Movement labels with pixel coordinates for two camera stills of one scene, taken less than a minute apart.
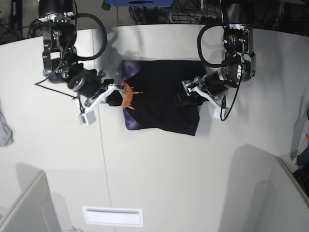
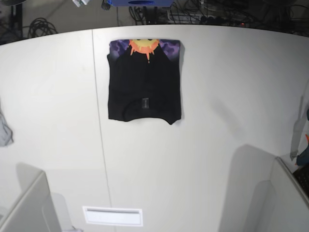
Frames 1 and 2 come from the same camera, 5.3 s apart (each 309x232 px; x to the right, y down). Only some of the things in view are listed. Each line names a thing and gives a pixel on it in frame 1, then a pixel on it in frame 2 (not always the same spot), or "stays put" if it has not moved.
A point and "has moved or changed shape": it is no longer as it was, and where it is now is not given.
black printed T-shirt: (152, 89) has moved or changed shape
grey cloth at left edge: (6, 132) stays put
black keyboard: (302, 176) stays put
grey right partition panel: (292, 204) stays put
